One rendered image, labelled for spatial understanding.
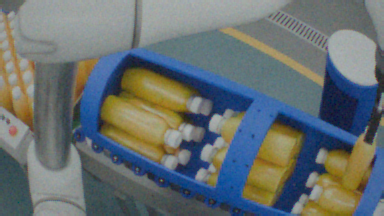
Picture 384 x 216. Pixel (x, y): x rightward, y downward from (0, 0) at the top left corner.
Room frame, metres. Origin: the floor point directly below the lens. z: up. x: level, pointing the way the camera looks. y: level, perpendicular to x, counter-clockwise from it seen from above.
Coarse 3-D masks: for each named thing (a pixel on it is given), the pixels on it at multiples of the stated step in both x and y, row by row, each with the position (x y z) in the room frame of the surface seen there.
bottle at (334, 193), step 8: (320, 192) 0.55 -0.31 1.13; (328, 192) 0.54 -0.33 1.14; (336, 192) 0.53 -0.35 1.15; (344, 192) 0.52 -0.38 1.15; (352, 192) 0.52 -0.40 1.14; (320, 200) 0.53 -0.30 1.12; (328, 200) 0.52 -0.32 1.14; (336, 200) 0.51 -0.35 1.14; (344, 200) 0.50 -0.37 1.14; (352, 200) 0.49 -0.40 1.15; (328, 208) 0.50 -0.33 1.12; (336, 208) 0.49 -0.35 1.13; (344, 208) 0.48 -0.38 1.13; (352, 208) 0.47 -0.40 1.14
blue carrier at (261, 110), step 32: (96, 64) 0.95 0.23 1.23; (128, 64) 1.05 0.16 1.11; (160, 64) 0.93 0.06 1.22; (96, 96) 0.86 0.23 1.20; (224, 96) 0.93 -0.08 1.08; (256, 96) 0.81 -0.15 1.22; (96, 128) 0.82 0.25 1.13; (256, 128) 0.71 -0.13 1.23; (320, 128) 0.69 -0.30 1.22; (128, 160) 0.77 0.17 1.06; (192, 160) 0.82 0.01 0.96; (224, 160) 0.66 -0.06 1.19; (224, 192) 0.62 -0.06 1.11; (288, 192) 0.67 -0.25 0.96
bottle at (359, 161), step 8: (360, 136) 0.57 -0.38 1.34; (360, 144) 0.54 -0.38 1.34; (368, 144) 0.53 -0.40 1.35; (352, 152) 0.56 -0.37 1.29; (360, 152) 0.53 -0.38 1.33; (368, 152) 0.52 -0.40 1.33; (352, 160) 0.54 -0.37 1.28; (360, 160) 0.52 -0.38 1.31; (368, 160) 0.51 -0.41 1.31; (352, 168) 0.53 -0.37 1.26; (360, 168) 0.52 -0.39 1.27; (344, 176) 0.55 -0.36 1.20; (352, 176) 0.52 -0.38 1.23; (360, 176) 0.51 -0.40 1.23; (344, 184) 0.53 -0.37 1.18; (352, 184) 0.52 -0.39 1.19
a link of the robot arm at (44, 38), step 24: (48, 0) 0.47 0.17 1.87; (72, 0) 0.46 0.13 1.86; (96, 0) 0.46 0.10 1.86; (120, 0) 0.46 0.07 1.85; (24, 24) 0.44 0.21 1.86; (48, 24) 0.44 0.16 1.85; (72, 24) 0.43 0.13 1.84; (96, 24) 0.43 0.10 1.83; (120, 24) 0.44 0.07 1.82; (24, 48) 0.43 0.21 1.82; (48, 48) 0.42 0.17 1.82; (72, 48) 0.42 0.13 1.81; (96, 48) 0.43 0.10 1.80; (120, 48) 0.44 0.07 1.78
